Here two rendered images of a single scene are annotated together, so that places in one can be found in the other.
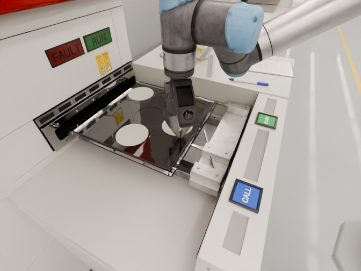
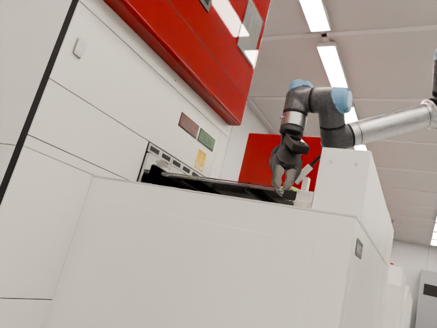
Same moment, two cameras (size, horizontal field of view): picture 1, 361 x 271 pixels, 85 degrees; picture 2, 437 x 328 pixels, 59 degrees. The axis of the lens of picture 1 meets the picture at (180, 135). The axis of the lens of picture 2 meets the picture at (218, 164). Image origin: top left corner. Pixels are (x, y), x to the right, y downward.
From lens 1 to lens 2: 0.91 m
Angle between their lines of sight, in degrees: 57
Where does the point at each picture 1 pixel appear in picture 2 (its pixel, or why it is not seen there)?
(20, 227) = (65, 222)
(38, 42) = (183, 105)
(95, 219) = not seen: hidden behind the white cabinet
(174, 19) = (298, 92)
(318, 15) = (387, 118)
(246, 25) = (343, 90)
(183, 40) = (302, 104)
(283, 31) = (367, 122)
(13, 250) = (38, 241)
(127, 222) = not seen: hidden behind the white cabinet
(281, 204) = not seen: outside the picture
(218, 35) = (326, 95)
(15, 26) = (181, 88)
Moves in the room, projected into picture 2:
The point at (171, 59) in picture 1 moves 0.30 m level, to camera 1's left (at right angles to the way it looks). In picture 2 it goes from (290, 115) to (192, 93)
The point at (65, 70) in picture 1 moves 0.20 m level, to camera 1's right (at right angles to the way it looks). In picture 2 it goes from (181, 135) to (240, 148)
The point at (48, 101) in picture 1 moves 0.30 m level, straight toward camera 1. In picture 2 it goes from (162, 141) to (221, 129)
